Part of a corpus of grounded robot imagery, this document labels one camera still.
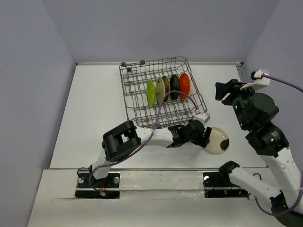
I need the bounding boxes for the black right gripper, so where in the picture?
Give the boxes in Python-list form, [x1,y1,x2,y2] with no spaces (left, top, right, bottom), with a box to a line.
[216,78,260,130]

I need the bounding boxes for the cream plate with black blotch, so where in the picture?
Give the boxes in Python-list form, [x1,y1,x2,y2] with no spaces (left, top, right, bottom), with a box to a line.
[205,127,230,154]

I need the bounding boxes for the orange plate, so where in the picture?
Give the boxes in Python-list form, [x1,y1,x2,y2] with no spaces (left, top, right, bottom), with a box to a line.
[179,73,191,95]

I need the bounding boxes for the yellow patterned brown-rimmed plate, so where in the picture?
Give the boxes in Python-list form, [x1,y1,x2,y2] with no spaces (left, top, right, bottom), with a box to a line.
[162,76,170,102]

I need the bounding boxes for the cream plate with red marks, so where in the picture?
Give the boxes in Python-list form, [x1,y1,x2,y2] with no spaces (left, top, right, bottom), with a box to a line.
[155,78,165,103]

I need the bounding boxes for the green plate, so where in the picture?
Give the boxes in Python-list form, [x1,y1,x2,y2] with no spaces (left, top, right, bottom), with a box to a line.
[146,80,156,106]

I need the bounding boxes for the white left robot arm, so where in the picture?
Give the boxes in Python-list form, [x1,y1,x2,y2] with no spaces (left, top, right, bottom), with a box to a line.
[88,120,212,190]

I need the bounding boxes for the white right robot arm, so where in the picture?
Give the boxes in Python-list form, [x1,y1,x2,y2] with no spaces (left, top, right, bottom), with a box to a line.
[215,79,303,227]

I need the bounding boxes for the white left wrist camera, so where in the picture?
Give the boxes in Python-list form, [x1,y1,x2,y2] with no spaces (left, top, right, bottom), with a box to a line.
[194,112,210,125]

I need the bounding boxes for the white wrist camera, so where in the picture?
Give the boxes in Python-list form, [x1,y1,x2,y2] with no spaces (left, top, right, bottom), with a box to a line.
[240,69,270,91]
[194,112,210,125]

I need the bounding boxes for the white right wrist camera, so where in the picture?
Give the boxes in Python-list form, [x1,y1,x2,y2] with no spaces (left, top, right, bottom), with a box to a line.
[240,69,270,91]

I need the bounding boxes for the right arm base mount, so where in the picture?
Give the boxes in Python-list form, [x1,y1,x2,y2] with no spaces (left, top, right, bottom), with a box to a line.
[203,172,250,199]

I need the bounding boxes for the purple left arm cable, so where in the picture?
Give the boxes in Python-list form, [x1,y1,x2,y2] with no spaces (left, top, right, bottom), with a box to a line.
[94,90,199,169]

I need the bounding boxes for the grey wire dish rack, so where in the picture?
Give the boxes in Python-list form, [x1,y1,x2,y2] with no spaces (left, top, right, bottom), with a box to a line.
[119,56,207,128]

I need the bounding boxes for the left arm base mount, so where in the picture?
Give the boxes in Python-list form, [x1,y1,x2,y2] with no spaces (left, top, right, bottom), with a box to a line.
[74,170,120,199]

